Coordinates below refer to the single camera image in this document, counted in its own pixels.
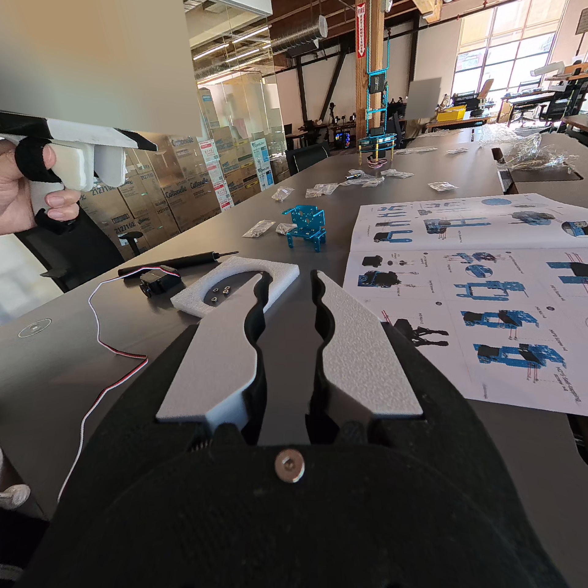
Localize clear plastic wrap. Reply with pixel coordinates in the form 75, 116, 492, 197
478, 124, 579, 173

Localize blue metal bracket assembly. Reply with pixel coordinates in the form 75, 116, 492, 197
281, 204, 328, 253

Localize person's left hand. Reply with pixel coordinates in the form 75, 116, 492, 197
0, 138, 82, 236

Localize white foam square with hole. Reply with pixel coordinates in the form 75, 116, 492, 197
171, 256, 300, 319

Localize open instruction booklet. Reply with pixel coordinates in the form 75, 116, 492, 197
344, 193, 588, 416

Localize dark desk with wooden edge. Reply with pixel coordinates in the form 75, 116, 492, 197
426, 115, 492, 134
0, 126, 588, 588

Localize stack of cardboard boxes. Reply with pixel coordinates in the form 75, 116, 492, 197
80, 83, 331, 260

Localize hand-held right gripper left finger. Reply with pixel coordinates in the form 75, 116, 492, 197
156, 272, 270, 445

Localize round grey desk disc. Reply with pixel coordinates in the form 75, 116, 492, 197
18, 318, 52, 339

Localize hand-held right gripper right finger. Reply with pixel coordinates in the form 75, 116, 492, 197
306, 269, 424, 445

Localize person's striped black shirt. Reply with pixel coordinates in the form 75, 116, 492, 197
0, 448, 51, 588

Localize wooden post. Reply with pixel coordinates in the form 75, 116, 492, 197
355, 0, 385, 138

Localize scattered small clear parts bags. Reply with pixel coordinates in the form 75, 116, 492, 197
271, 146, 460, 203

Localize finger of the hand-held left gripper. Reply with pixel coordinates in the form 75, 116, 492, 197
47, 118, 158, 185
51, 139, 96, 192

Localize white drawstring toggle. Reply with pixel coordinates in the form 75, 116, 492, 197
0, 484, 31, 510

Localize black office chair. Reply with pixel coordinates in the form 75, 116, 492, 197
285, 141, 331, 177
538, 87, 577, 122
14, 202, 144, 293

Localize black servo with striped cable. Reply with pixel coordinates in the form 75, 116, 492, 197
57, 266, 181, 502

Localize silver ribbed duct pipe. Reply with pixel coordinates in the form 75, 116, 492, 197
271, 14, 329, 52

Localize black screwdriver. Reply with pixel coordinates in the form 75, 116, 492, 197
118, 250, 239, 277

